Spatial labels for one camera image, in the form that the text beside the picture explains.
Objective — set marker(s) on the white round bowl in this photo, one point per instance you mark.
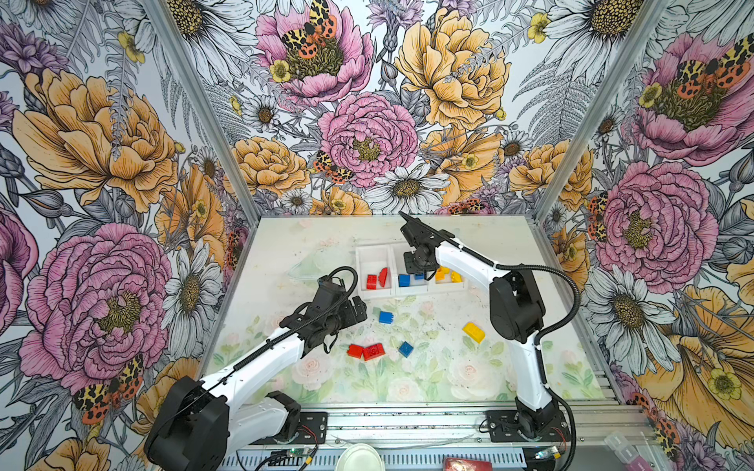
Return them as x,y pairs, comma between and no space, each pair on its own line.
360,457

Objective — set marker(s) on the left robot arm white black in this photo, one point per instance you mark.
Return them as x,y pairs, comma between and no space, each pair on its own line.
201,421

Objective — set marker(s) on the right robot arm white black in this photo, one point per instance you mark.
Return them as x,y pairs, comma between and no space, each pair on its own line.
516,312

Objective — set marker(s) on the white three-compartment container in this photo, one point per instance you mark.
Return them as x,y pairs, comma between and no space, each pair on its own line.
389,271

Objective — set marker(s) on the red lego brick long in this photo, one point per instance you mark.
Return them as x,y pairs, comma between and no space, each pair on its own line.
383,277

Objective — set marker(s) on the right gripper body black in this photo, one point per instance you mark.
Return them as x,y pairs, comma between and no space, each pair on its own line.
414,264

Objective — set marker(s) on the aluminium frame rail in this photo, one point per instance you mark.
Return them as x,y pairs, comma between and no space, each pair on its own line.
403,425

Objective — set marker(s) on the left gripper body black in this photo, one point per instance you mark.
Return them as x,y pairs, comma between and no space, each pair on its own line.
344,318

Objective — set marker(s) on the red box at bottom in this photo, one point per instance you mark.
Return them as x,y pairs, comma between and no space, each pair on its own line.
464,464

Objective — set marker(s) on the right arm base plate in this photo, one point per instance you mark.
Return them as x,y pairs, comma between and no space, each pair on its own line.
513,426

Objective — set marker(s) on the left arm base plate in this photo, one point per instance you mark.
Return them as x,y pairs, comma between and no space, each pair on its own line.
303,428

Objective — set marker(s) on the clear plastic container corner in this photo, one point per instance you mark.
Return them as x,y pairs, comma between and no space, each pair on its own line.
627,453

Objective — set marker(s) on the red lego brick small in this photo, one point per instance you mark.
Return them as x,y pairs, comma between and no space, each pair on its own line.
355,351

